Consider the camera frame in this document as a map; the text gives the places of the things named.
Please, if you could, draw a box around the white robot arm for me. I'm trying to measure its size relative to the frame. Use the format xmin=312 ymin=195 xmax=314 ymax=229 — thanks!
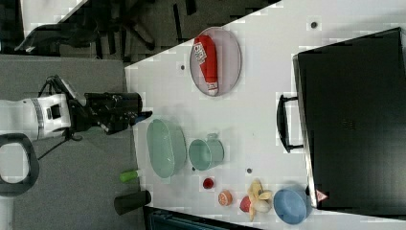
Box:
xmin=1 ymin=93 xmax=152 ymax=141

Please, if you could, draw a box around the orange slice toy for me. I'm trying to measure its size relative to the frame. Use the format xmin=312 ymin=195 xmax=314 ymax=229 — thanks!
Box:
xmin=217 ymin=190 xmax=233 ymax=206

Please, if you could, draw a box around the black toaster oven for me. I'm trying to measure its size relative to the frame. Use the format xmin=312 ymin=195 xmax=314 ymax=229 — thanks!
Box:
xmin=293 ymin=28 xmax=406 ymax=219

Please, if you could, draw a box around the red toy strawberry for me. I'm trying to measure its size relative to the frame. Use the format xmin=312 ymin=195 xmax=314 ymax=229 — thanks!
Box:
xmin=239 ymin=195 xmax=251 ymax=213

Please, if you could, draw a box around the black cylinder post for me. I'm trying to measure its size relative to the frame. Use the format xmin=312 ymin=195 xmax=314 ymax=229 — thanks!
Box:
xmin=114 ymin=191 xmax=151 ymax=216

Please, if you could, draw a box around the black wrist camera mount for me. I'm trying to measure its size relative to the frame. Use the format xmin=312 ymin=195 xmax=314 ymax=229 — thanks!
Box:
xmin=46 ymin=75 xmax=85 ymax=103

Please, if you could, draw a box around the small red toy fruit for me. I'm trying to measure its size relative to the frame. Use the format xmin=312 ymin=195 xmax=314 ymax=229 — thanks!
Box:
xmin=203 ymin=178 xmax=214 ymax=189

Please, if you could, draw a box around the grey round plate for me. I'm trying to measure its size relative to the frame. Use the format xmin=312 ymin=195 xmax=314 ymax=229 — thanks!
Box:
xmin=190 ymin=27 xmax=241 ymax=97

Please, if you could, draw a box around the green perforated colander basket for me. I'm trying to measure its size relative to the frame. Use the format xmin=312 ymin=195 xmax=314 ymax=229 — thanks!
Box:
xmin=147 ymin=119 xmax=187 ymax=179

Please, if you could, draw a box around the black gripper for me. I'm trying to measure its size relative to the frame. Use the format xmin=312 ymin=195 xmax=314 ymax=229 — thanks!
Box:
xmin=68 ymin=92 xmax=152 ymax=134

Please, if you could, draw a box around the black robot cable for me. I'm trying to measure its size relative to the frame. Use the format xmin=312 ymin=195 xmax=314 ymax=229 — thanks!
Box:
xmin=36 ymin=75 xmax=83 ymax=161

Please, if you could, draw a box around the black oven door handle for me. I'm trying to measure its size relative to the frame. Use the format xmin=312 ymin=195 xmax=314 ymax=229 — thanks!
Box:
xmin=277 ymin=95 xmax=304 ymax=152

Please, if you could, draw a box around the red ketchup bottle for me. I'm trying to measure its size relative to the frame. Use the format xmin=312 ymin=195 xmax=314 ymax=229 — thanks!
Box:
xmin=192 ymin=34 xmax=218 ymax=96

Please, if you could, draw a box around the peeled toy banana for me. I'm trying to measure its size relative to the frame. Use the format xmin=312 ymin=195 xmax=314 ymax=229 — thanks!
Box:
xmin=247 ymin=179 xmax=273 ymax=221

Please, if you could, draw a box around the green cup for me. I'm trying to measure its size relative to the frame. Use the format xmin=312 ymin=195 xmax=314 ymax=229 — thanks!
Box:
xmin=189 ymin=133 xmax=224 ymax=171

